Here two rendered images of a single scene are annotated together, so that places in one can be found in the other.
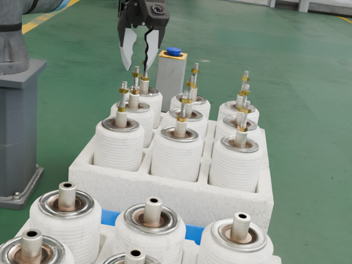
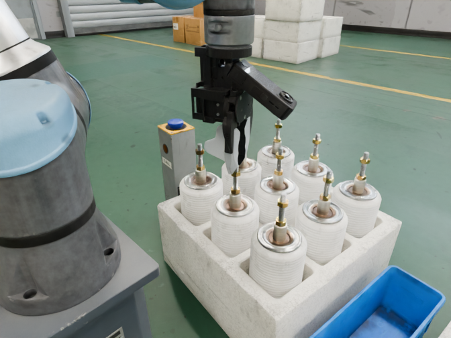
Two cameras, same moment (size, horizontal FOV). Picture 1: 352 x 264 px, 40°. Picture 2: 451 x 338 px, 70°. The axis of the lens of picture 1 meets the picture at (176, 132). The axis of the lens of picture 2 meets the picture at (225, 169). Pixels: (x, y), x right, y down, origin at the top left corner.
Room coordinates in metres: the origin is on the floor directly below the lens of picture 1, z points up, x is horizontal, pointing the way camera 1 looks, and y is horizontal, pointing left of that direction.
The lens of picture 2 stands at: (0.63, 0.46, 0.62)
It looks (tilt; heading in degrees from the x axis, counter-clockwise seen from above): 29 degrees down; 317
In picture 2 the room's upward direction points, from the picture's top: straight up
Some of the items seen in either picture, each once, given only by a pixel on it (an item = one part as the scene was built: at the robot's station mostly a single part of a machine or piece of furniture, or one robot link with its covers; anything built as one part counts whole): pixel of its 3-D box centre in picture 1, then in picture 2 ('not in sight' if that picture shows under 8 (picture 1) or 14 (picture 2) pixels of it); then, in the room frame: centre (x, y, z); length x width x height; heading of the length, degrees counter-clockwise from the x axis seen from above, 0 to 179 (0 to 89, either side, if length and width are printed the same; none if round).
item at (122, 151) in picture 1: (117, 166); (275, 275); (0.88, 0.11, 0.16); 0.10 x 0.10 x 0.18
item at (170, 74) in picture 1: (166, 109); (180, 180); (1.28, 0.04, 0.16); 0.07 x 0.07 x 0.31; 86
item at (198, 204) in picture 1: (176, 180); (272, 242); (0.99, -0.02, 0.09); 0.39 x 0.39 x 0.18; 86
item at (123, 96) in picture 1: (122, 100); (281, 212); (0.88, 0.11, 0.30); 0.01 x 0.01 x 0.08
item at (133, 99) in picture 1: (133, 100); (235, 200); (1.00, 0.10, 0.26); 0.02 x 0.02 x 0.03
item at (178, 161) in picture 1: (173, 175); (315, 247); (0.87, -0.01, 0.16); 0.10 x 0.10 x 0.18
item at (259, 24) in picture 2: not in sight; (261, 26); (3.10, -2.31, 0.27); 0.39 x 0.39 x 0.18; 5
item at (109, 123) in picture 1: (120, 124); (279, 237); (0.88, 0.11, 0.25); 0.08 x 0.08 x 0.01
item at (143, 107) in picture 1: (133, 106); (235, 205); (1.00, 0.10, 0.25); 0.08 x 0.08 x 0.01
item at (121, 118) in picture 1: (121, 118); (279, 231); (0.88, 0.11, 0.26); 0.02 x 0.02 x 0.03
